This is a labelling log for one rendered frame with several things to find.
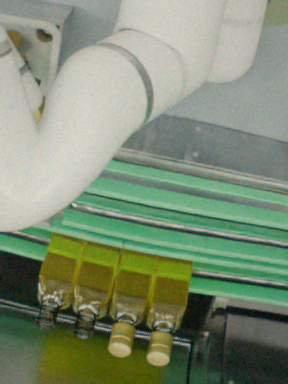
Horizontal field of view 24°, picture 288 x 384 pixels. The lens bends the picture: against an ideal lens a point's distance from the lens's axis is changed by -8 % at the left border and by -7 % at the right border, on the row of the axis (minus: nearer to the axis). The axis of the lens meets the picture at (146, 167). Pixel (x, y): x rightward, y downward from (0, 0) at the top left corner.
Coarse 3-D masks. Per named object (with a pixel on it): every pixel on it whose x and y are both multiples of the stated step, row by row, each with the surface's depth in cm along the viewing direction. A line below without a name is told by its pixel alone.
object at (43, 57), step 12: (12, 24) 111; (24, 24) 103; (36, 24) 103; (48, 24) 103; (24, 36) 113; (60, 36) 104; (24, 48) 114; (36, 48) 114; (48, 48) 113; (36, 60) 115; (48, 60) 115; (36, 72) 116; (48, 72) 116; (48, 84) 109
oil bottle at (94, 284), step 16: (96, 256) 108; (112, 256) 109; (80, 272) 105; (96, 272) 105; (112, 272) 106; (80, 288) 102; (96, 288) 102; (112, 288) 105; (80, 304) 101; (96, 304) 101
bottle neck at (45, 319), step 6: (42, 300) 101; (48, 300) 100; (54, 300) 100; (42, 306) 99; (48, 306) 99; (54, 306) 99; (42, 312) 98; (48, 312) 98; (54, 312) 99; (42, 318) 97; (48, 318) 97; (54, 318) 98; (42, 324) 98; (48, 324) 99; (54, 324) 98
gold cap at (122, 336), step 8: (112, 328) 99; (120, 328) 97; (128, 328) 98; (112, 336) 97; (120, 336) 96; (128, 336) 96; (112, 344) 95; (120, 344) 95; (128, 344) 95; (112, 352) 96; (120, 352) 96; (128, 352) 96
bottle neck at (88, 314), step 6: (84, 306) 101; (90, 306) 101; (78, 312) 100; (84, 312) 100; (90, 312) 100; (96, 312) 101; (78, 318) 99; (84, 318) 98; (90, 318) 99; (78, 324) 98; (84, 324) 97; (90, 324) 98; (78, 330) 99; (84, 330) 99; (90, 330) 97; (78, 336) 98; (84, 336) 98; (90, 336) 98
